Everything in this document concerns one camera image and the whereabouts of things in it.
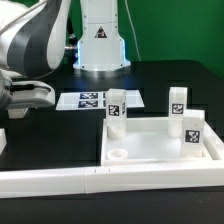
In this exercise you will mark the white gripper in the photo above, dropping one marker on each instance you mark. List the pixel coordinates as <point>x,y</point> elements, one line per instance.
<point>31,94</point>

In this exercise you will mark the white square table top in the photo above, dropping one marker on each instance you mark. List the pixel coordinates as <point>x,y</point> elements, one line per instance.
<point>147,141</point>

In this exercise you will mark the white U-shaped obstacle fence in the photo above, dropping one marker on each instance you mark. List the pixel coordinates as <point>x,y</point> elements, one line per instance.
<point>132,177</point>

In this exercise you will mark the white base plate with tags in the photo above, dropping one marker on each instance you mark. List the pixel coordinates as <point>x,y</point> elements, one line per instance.
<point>94,100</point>

